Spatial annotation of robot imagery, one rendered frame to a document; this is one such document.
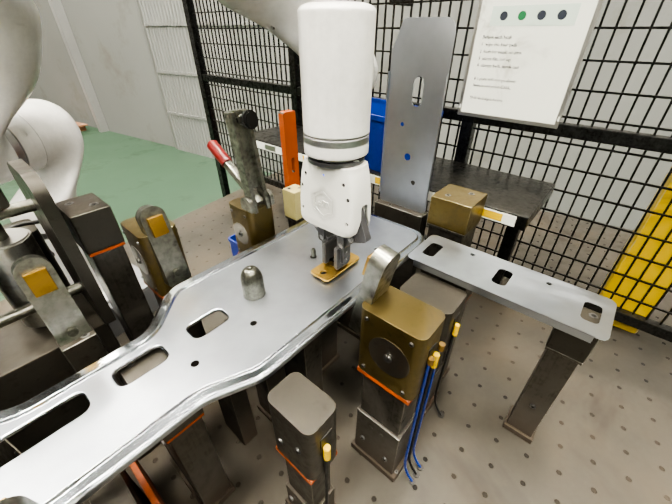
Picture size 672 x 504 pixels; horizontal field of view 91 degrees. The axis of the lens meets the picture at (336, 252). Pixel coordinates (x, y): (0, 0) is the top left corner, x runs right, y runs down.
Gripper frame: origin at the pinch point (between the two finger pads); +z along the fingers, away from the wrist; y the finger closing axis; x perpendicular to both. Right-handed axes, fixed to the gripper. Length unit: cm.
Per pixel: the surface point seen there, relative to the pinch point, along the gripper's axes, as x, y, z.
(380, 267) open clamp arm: -7.4, 12.8, -7.4
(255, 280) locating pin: -13.0, -3.6, -0.3
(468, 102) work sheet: 54, -4, -15
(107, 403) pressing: -33.5, -2.7, 3.2
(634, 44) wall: 234, 14, -23
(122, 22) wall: 159, -464, -35
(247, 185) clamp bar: -1.9, -18.8, -6.7
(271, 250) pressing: -3.6, -11.9, 3.1
